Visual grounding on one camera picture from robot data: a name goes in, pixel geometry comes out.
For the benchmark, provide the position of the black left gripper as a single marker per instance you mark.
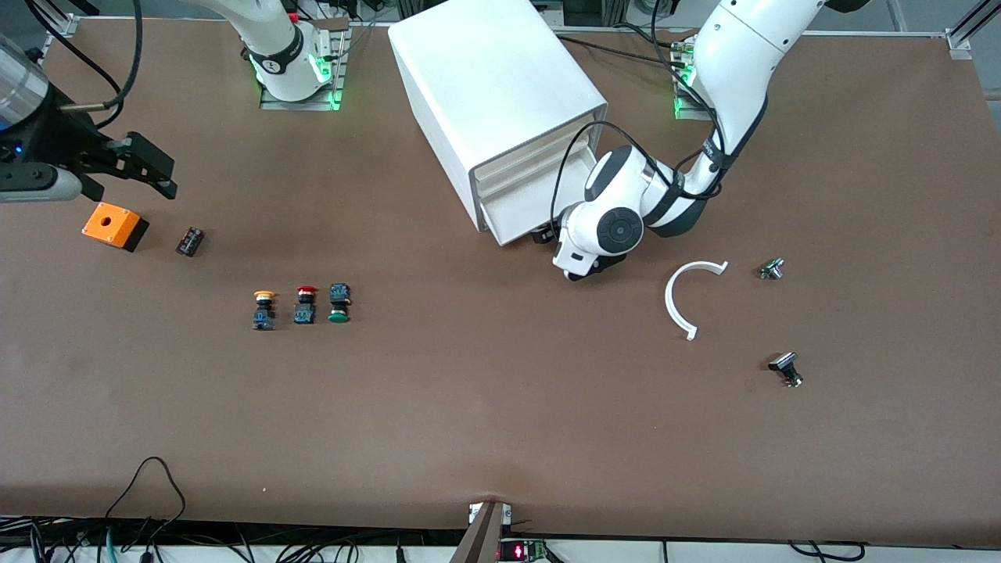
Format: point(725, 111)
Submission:
point(541, 234)

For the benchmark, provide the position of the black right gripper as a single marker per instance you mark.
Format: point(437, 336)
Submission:
point(59, 139)

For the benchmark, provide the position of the green push button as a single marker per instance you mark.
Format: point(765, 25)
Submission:
point(339, 313)

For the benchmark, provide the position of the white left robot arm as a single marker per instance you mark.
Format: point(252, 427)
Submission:
point(735, 55)

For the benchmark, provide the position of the yellow push button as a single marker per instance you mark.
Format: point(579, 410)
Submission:
point(263, 313)

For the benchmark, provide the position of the red push button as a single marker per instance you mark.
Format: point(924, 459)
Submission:
point(304, 309)

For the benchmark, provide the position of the small black terminal block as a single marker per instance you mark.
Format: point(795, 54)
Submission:
point(190, 242)

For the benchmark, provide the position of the white curved plastic arc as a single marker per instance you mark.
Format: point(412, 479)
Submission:
point(669, 301)

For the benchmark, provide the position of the circuit board with red display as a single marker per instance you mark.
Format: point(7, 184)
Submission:
point(520, 552)

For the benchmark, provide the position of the orange button enclosure box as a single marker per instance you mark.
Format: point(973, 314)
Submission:
point(109, 223)

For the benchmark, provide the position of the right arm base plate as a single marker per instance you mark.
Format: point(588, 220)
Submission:
point(297, 105)

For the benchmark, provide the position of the aluminium frame corner bracket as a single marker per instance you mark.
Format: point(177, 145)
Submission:
point(62, 27)
point(959, 43)

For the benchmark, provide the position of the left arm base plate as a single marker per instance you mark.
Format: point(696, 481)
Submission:
point(692, 113)

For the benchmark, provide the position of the small metal knob switch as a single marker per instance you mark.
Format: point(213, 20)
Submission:
point(771, 270)

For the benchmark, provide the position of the black selector switch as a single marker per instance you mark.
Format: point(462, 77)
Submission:
point(785, 367)

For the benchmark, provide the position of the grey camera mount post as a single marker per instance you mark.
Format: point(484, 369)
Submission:
point(481, 539)

